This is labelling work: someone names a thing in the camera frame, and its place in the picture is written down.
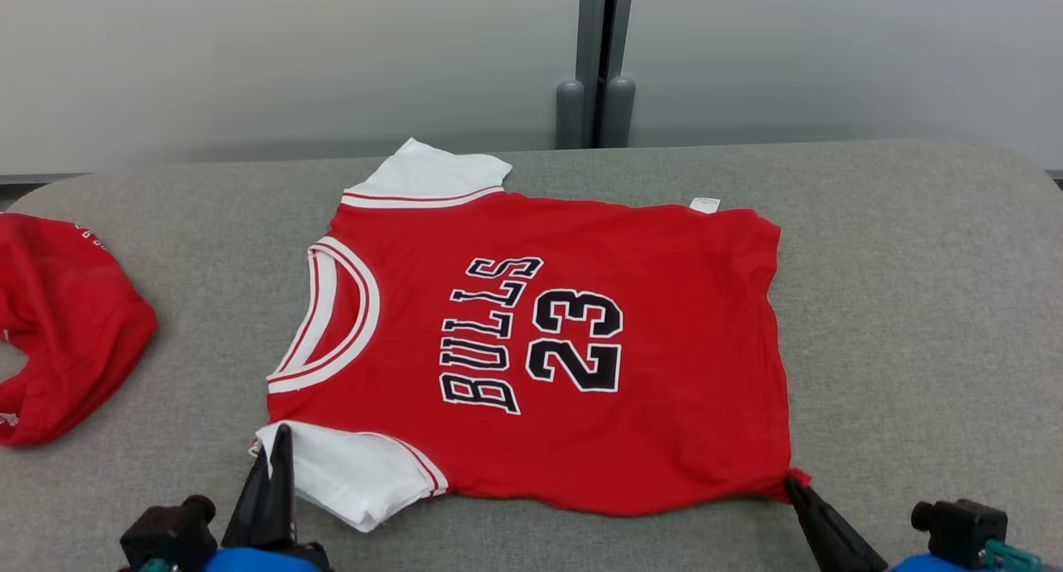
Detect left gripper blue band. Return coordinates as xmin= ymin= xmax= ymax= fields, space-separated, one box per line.
xmin=203 ymin=423 xmax=334 ymax=572

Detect grey partition post with foot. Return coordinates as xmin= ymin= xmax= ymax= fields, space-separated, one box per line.
xmin=605 ymin=0 xmax=639 ymax=149
xmin=555 ymin=0 xmax=602 ymax=150

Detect red shorts with white print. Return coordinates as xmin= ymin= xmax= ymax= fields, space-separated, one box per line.
xmin=0 ymin=213 xmax=159 ymax=448

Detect red Bulls 23 jersey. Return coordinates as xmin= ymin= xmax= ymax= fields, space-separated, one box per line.
xmin=249 ymin=138 xmax=812 ymax=533

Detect teal right camera connector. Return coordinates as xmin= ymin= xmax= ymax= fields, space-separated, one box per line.
xmin=978 ymin=539 xmax=1044 ymax=572

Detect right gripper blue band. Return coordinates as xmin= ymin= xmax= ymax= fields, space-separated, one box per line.
xmin=784 ymin=477 xmax=987 ymax=572

